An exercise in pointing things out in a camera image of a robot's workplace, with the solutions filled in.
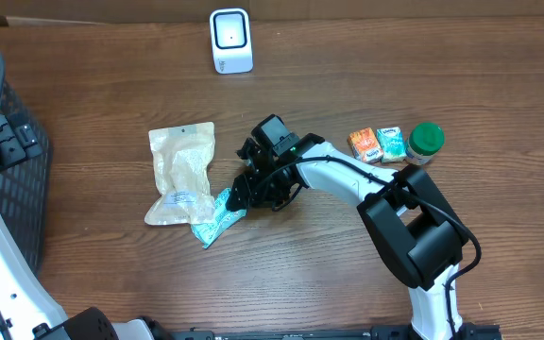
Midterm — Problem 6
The teal wipes packet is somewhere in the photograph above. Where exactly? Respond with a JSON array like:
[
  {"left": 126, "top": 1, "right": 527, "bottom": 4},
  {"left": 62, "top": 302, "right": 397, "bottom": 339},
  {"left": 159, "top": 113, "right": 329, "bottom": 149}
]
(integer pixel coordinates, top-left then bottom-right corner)
[{"left": 191, "top": 188, "right": 247, "bottom": 249}]

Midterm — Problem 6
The clear plastic bag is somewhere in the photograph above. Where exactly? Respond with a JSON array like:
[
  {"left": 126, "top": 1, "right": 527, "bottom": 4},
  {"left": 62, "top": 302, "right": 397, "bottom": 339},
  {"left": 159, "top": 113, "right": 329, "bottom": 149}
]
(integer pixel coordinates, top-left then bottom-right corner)
[{"left": 144, "top": 122, "right": 215, "bottom": 226}]

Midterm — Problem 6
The orange tissue pack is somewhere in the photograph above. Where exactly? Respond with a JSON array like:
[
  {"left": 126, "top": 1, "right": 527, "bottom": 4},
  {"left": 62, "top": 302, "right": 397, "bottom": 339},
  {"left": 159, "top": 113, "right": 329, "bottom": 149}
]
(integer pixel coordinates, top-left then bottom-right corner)
[{"left": 348, "top": 127, "right": 383, "bottom": 163}]

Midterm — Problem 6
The teal tissue pack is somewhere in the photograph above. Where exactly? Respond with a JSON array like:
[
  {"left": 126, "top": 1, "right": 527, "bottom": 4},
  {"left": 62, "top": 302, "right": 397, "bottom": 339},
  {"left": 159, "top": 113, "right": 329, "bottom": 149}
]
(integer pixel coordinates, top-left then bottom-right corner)
[{"left": 376, "top": 127, "right": 406, "bottom": 163}]

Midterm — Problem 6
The green lid jar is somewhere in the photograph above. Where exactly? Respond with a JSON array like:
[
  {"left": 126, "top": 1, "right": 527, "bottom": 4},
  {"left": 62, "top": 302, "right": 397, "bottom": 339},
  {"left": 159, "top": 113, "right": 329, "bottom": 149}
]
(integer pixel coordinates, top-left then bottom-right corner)
[{"left": 406, "top": 122, "right": 445, "bottom": 165}]

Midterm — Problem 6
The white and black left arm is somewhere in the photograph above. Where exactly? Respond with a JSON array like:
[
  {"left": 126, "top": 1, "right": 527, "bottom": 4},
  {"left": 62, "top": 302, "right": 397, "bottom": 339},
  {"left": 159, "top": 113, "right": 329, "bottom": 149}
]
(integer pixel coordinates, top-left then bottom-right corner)
[{"left": 0, "top": 213, "right": 154, "bottom": 340}]

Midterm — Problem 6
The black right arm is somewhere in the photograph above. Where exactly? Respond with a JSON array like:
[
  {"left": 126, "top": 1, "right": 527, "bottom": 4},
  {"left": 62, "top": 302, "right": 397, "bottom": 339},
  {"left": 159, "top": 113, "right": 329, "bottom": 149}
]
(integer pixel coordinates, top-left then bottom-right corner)
[{"left": 226, "top": 115, "right": 475, "bottom": 339}]

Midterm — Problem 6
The white barcode scanner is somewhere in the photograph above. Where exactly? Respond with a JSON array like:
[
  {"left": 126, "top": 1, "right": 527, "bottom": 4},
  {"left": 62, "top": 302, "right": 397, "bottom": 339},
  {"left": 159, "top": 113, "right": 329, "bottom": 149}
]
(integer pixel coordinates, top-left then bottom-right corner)
[{"left": 210, "top": 8, "right": 253, "bottom": 75}]

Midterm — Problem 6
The grey plastic basket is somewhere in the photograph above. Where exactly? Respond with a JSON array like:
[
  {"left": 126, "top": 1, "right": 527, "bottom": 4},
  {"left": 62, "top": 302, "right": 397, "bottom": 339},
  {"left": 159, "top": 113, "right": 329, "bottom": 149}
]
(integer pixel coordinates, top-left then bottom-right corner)
[{"left": 0, "top": 54, "right": 53, "bottom": 274}]

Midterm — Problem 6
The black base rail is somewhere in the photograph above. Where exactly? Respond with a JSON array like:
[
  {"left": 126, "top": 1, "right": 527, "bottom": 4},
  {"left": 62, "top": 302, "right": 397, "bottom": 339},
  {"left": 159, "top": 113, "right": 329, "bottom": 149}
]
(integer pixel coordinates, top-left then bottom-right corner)
[{"left": 139, "top": 325, "right": 504, "bottom": 340}]

